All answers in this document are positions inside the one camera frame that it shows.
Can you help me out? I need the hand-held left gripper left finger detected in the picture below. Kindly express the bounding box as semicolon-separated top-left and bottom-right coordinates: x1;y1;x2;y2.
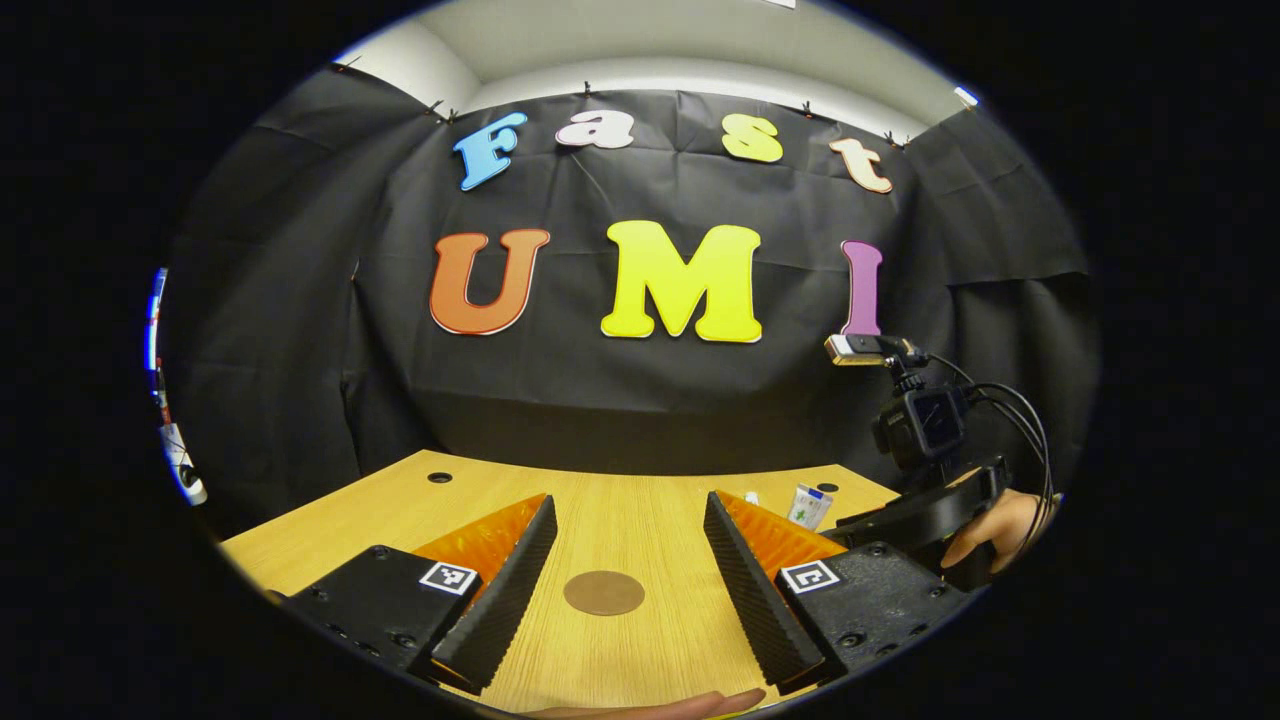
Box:
283;493;559;698

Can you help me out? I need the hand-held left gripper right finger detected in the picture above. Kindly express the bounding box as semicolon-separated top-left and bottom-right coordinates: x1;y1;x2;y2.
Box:
703;489;973;698

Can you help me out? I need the round brown coaster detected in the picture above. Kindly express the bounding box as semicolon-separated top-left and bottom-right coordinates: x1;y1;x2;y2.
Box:
563;570;646;617

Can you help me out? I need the white toothpaste tube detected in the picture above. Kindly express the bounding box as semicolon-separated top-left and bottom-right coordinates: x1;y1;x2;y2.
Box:
787;483;834;531

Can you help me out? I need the light wooden desktop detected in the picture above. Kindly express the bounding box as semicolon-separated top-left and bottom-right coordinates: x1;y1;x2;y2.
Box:
218;450;901;716

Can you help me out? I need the black backdrop cloth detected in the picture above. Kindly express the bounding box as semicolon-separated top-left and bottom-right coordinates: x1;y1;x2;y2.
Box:
160;65;1101;531

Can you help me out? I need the blue and white panel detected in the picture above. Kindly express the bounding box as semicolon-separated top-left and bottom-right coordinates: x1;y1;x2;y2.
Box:
145;265;169;373

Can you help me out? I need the black cable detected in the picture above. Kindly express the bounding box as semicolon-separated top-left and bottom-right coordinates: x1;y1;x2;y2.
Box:
925;352;1056;531

